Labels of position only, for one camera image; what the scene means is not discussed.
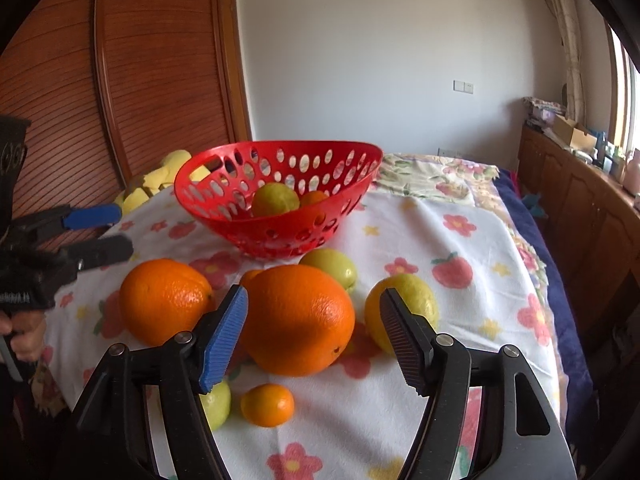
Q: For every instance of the wooden sideboard cabinet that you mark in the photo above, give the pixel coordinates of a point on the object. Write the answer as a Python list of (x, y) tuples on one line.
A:
[(580, 225)]

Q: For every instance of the pink jar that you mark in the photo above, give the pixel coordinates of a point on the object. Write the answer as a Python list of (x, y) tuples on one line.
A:
[(633, 172)]

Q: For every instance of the white wall switch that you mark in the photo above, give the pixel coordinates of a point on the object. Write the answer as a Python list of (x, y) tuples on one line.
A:
[(463, 86)]

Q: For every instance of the yellow lemon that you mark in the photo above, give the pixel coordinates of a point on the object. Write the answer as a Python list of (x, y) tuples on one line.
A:
[(422, 300)]

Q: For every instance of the green apple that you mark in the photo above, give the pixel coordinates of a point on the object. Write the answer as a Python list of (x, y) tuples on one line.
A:
[(330, 267), (217, 407)]

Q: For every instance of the person's left hand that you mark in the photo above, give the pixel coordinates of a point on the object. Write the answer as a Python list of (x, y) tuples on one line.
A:
[(27, 337)]

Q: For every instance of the open cardboard box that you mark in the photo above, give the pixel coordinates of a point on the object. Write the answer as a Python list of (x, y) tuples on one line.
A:
[(572, 132)]

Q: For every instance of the patterned beige curtain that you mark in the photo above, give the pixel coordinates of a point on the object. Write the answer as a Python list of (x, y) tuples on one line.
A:
[(570, 50)]

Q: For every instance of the wooden louvred wardrobe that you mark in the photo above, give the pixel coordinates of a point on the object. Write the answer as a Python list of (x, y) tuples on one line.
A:
[(150, 85)]

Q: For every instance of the small orange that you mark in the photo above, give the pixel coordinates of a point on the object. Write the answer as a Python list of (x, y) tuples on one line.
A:
[(312, 198)]

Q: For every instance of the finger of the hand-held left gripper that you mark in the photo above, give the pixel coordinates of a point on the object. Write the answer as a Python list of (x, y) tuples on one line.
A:
[(92, 216), (107, 250)]

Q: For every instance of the red perforated plastic basket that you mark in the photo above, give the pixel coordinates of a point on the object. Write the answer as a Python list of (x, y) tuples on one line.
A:
[(240, 232)]

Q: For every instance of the teal cloth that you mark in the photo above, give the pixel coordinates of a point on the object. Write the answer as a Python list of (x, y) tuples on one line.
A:
[(535, 205)]

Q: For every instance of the small mandarin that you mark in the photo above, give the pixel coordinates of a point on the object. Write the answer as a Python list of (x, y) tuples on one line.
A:
[(267, 405), (250, 276)]

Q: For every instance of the floral quilted blanket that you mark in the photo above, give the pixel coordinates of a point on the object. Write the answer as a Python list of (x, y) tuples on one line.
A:
[(430, 172)]

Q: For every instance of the wooden framed window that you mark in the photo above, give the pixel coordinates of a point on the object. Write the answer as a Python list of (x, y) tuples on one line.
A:
[(627, 95)]

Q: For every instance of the yellow-green lemon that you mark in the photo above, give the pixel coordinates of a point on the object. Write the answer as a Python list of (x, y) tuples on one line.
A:
[(275, 200)]

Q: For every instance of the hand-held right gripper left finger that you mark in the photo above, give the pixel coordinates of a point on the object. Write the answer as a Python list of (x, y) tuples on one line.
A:
[(225, 340)]

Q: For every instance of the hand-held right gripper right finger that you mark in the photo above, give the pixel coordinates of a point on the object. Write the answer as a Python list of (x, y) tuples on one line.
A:
[(405, 340)]

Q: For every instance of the dark blue bedsheet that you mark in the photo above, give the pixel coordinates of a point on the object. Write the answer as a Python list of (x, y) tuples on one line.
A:
[(537, 240)]

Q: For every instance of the large orange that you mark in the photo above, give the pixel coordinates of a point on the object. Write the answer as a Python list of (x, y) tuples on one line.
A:
[(295, 320), (162, 300)]

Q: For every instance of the white floral cloth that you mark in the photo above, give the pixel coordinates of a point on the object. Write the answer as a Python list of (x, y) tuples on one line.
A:
[(425, 250)]

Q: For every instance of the yellow plush toy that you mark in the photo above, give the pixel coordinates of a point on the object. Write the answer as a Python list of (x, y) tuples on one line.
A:
[(150, 180)]

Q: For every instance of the pile of folded cloths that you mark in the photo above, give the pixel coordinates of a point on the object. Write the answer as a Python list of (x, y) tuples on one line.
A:
[(542, 112)]

